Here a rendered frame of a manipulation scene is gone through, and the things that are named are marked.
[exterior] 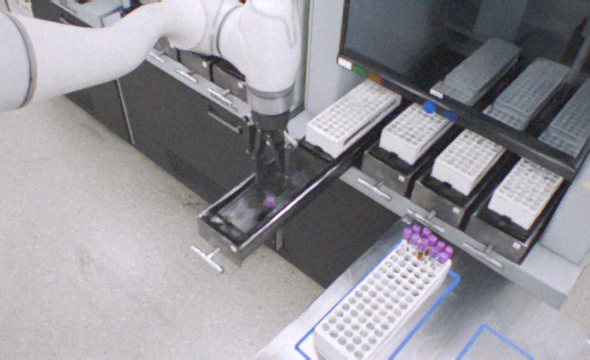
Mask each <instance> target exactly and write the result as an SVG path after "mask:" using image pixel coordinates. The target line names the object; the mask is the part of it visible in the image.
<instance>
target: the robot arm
mask: <svg viewBox="0 0 590 360"><path fill-rule="evenodd" d="M162 37H164V38H167V39H168V40H169V42H170V43H171V44H172V45H173V46H174V47H176V48H178V49H181V50H187V51H192V52H196V53H200V54H203V55H207V56H210V55H214V56H218V57H221V58H223V59H225V60H227V61H228V62H230V63H231V64H232V65H233V66H235V67H236V68H237V69H238V70H239V71H240V73H241V74H243V75H245V85H246V99H247V104H248V106H249V107H250V108H251V112H249V113H248V114H246V115H245V116H243V117H242V119H243V123H244V126H245V151H246V152H247V153H248V154H249V153H250V154H251V155H252V158H253V166H254V168H255V183H256V184H259V183H260V182H262V181H263V180H264V179H265V178H267V163H266V155H265V154H263V153H265V152H264V149H265V145H266V142H267V141H268V142H269V146H270V149H271V150H273V155H274V159H275V163H276V168H277V172H276V173H275V174H274V197H275V198H278V197H279V196H280V195H282V193H283V192H284V191H285V190H286V183H288V182H289V179H290V178H291V177H292V176H293V175H295V174H296V173H297V158H298V146H299V144H300V140H299V139H298V138H296V139H295V140H294V139H293V138H292V137H291V136H290V135H289V134H290V132H289V129H288V124H289V121H290V111H291V107H292V106H293V104H294V100H295V85H296V79H295V78H296V73H297V71H298V69H299V64H300V55H301V33H300V24H299V18H298V14H297V11H296V8H295V5H294V3H293V2H292V1H291V0H247V1H246V3H245V4H244V5H243V4H241V3H239V2H238V1H237V0H161V2H156V3H150V4H147V5H144V6H142V7H140V8H138V9H136V10H134V11H133V12H131V13H130V14H128V15H127V16H125V17H124V18H122V19H121V20H119V21H118V22H116V23H115V24H113V25H111V26H109V27H104V28H99V29H89V28H80V27H74V26H68V25H63V24H58V23H53V22H48V21H43V20H39V19H36V18H32V17H27V16H23V15H19V14H15V13H11V12H5V11H0V113H5V112H8V111H12V110H18V109H23V108H26V107H29V106H32V105H35V104H38V103H41V102H43V101H46V100H49V99H52V98H54V97H55V96H59V95H62V94H66V93H69V92H72V91H76V90H79V89H82V88H86V87H89V86H93V85H97V84H100V83H104V82H107V81H110V80H113V79H116V78H119V77H121V76H123V75H125V74H127V73H129V72H131V71H132V70H134V69H135V68H136V67H137V66H139V65H140V64H141V63H142V61H143V60H144V59H145V58H146V56H147V55H148V53H149V52H150V50H151V49H152V48H153V46H154V45H155V43H156V42H157V40H158V39H159V38H162ZM262 154H263V155H262ZM261 155H262V156H261Z"/></svg>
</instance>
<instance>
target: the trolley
mask: <svg viewBox="0 0 590 360"><path fill-rule="evenodd" d="M415 225H418V226H420V228H421V230H420V233H419V236H420V238H421V234H422V232H423V230H424V229H425V228H428V229H430V228H429V227H427V226H426V225H424V224H423V223H421V222H420V221H418V220H417V219H415V218H413V217H412V216H410V215H409V214H407V213H406V214H405V215H404V216H403V217H402V218H401V219H400V220H398V221H397V222H396V223H395V224H394V225H393V226H392V227H391V228H390V229H388V230H387V231H386V232H385V233H384V234H383V235H382V236H381V237H380V238H379V239H378V240H377V241H376V242H375V243H374V244H373V245H372V246H371V247H370V248H369V249H368V250H367V251H366V252H364V253H363V254H362V255H361V256H360V257H359V258H358V259H357V260H356V261H355V262H354V263H353V264H352V265H351V266H350V267H349V268H348V269H347V270H346V271H345V272H344V273H343V274H342V275H340V276H339V277H338V278H337V279H336V280H335V281H334V282H333V283H332V284H331V285H330V286H329V287H328V288H327V289H326V290H325V291H324V292H323V293H322V294H321V295H320V296H319V297H317V298H316V299H315V300H314V301H313V302H312V303H311V304H310V305H309V306H308V307H307V308H306V309H305V310H304V311H303V312H302V313H301V314H300V315H299V316H298V317H297V318H296V319H295V320H293V321H292V322H291V323H290V324H289V325H288V326H287V327H286V328H285V329H284V330H283V331H282V332H281V333H280V334H279V335H278V336H277V337H276V338H275V339H274V340H273V341H272V342H271V343H269V344H268V345H266V346H265V347H264V348H263V349H262V350H261V351H260V352H259V353H258V354H257V355H256V356H255V357H254V358H253V359H252V360H327V359H326V358H325V357H324V356H322V355H321V354H320V353H319V352H318V351H317V350H316V349H314V347H313V342H314V334H315V327H316V326H317V325H318V324H319V323H320V322H321V321H322V320H323V319H324V318H325V317H326V316H327V315H328V314H329V313H330V312H331V311H332V310H333V309H334V308H335V307H336V306H337V305H338V304H339V303H340V302H341V301H342V300H343V299H344V298H345V297H346V296H348V295H349V294H350V293H351V292H352V291H353V290H354V289H355V288H356V287H357V286H358V285H359V284H360V283H361V282H362V281H363V280H364V279H365V278H366V277H367V276H368V275H369V274H370V273H371V272H372V271H373V270H374V269H375V268H376V267H377V266H378V265H379V264H380V263H381V262H382V261H383V260H384V259H385V258H386V257H387V256H388V255H389V254H390V253H391V252H392V251H393V250H394V249H395V248H396V247H397V246H398V245H399V244H400V243H401V241H402V237H403V233H404V230H405V229H406V228H409V229H411V230H412V229H413V226H415ZM430 231H431V233H430V236H435V237H436V238H437V241H436V243H435V246H434V247H436V245H437V243H438V242H439V241H443V242H444V243H445V248H444V250H443V252H444V251H445V249H446V247H448V246H450V247H452V248H453V249H454V251H453V254H452V257H451V258H450V260H451V262H452V264H451V266H450V268H449V271H448V273H447V276H446V278H445V280H444V282H443V283H442V284H441V285H440V287H438V288H437V289H436V290H435V291H434V292H433V293H432V295H430V296H429V297H428V299H427V300H426V301H425V302H424V303H423V304H422V305H421V306H420V308H419V309H418V310H417V311H416V312H415V313H414V314H413V316H412V317H411V318H410V319H409V320H408V321H407V322H406V324H405V325H404V326H403V327H402V328H401V329H400V330H399V331H398V333H397V334H396V335H395V336H394V337H393V338H392V339H391V341H390V342H389V343H388V344H387V345H386V346H385V347H384V349H383V350H382V351H381V352H380V353H379V354H378V355H377V357H376V358H375V359H374V360H590V332H589V331H588V330H587V329H585V328H584V327H582V326H581V325H579V324H578V323H576V322H575V321H573V320H571V319H570V318H568V317H567V316H565V315H564V314H562V313H561V312H559V311H558V310H556V309H554V308H553V307H551V306H550V305H548V304H547V303H545V302H544V301H542V300H541V299H539V298H537V297H536V296H533V295H531V294H530V293H528V292H527V291H525V290H524V289H522V288H521V287H519V286H517V285H516V284H514V283H513V282H511V281H510V280H508V279H507V278H505V277H504V276H502V275H500V274H499V273H497V272H496V271H495V270H494V269H492V268H491V267H489V266H488V265H486V264H484V263H483V262H481V261H480V260H478V259H477V258H475V257H474V256H472V255H471V254H469V253H467V252H466V251H464V250H463V249H461V248H460V247H458V246H457V245H455V244H454V243H452V242H451V241H449V240H447V239H446V238H444V237H443V236H441V235H440V234H438V233H437V232H435V231H434V230H432V229H430ZM430 236H429V237H430Z"/></svg>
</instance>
